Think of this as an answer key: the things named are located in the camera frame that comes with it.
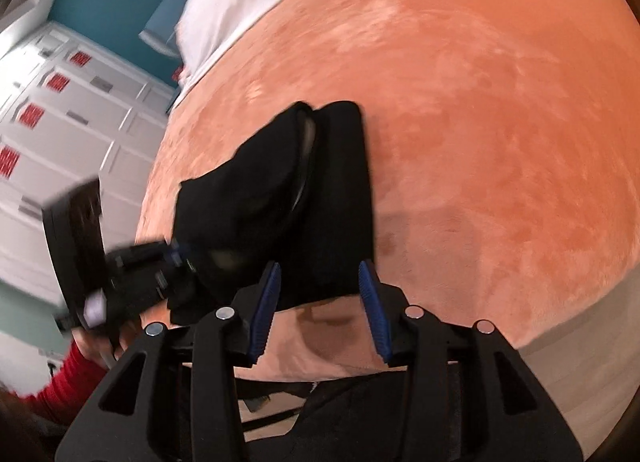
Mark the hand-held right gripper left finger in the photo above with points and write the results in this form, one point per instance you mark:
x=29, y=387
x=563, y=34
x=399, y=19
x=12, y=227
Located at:
x=262, y=312

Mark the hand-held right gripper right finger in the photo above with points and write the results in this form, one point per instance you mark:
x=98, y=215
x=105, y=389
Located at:
x=372, y=312

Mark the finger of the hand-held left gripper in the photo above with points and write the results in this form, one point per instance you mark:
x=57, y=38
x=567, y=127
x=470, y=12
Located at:
x=177, y=253

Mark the black pants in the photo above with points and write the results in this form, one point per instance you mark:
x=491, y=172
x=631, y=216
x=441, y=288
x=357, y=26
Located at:
x=325, y=192

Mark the person's red sleeved left forearm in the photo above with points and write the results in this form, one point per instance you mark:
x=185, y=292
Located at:
x=65, y=382

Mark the person's left hand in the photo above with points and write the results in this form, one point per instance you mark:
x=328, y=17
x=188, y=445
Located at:
x=102, y=347

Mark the white wardrobe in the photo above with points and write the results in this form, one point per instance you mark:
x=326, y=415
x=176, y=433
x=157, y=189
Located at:
x=75, y=152

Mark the red paper cutout decoration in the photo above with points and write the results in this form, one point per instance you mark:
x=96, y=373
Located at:
x=57, y=82
x=31, y=114
x=9, y=162
x=78, y=58

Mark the orange plush blanket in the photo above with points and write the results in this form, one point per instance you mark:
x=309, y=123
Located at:
x=500, y=142

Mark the blue upholstered headboard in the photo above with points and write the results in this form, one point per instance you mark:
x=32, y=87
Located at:
x=172, y=7

